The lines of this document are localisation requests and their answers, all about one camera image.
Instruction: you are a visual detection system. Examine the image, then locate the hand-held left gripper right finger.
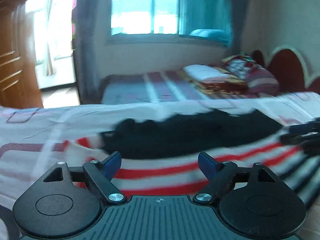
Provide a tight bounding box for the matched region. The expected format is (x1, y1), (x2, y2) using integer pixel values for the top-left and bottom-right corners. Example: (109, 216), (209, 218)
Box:
(194, 152), (280, 204)

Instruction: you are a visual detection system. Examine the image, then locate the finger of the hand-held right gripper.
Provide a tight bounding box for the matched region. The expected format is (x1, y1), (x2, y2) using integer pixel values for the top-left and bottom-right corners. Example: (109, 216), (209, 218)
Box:
(289, 121), (320, 133)
(280, 132), (320, 147)

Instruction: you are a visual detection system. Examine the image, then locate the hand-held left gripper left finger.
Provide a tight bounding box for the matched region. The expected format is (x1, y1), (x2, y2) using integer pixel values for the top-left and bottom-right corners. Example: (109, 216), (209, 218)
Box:
(40, 152), (127, 204)

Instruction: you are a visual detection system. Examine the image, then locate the striped knit sweater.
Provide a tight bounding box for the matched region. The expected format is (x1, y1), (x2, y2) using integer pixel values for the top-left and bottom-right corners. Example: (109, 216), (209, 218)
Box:
(66, 108), (320, 205)

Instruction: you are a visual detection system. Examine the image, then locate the striped pillow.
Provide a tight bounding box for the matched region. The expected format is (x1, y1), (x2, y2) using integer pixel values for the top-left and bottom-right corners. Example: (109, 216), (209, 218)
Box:
(221, 54), (280, 96)

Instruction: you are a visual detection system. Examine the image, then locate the red and white headboard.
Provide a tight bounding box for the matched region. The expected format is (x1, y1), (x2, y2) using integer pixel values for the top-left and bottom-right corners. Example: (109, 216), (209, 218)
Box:
(252, 45), (320, 93)

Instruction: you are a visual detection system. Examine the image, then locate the red patterned folded blanket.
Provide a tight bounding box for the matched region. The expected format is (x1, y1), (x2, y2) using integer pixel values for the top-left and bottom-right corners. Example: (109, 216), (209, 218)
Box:
(185, 67), (252, 95)

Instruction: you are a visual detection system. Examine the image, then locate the bed with patterned sheet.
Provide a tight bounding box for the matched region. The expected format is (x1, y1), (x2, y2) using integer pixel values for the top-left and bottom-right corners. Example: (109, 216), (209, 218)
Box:
(0, 91), (320, 240)

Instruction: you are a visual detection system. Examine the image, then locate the white folded blanket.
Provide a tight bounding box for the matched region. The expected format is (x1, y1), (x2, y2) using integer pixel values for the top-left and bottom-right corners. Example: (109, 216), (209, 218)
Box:
(183, 64), (233, 81)

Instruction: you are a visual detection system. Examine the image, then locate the grey curtain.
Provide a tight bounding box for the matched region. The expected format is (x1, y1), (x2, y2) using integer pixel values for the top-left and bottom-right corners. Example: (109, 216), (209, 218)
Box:
(72, 0), (113, 105)
(225, 0), (251, 53)

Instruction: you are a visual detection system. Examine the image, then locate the blue bedding behind window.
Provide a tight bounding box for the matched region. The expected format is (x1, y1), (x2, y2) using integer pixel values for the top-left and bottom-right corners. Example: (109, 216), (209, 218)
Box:
(189, 29), (232, 45)

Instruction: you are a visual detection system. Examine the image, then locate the brown wooden door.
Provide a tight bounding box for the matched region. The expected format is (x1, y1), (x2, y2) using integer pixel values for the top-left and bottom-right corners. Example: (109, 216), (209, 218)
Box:
(0, 0), (45, 109)

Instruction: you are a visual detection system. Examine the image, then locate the white sheer curtain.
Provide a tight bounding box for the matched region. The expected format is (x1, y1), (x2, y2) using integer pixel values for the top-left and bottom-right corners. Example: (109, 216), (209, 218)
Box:
(41, 0), (59, 76)

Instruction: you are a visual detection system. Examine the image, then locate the green framed window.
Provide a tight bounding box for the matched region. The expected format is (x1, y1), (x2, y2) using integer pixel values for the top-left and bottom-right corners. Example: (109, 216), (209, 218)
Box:
(107, 0), (235, 47)

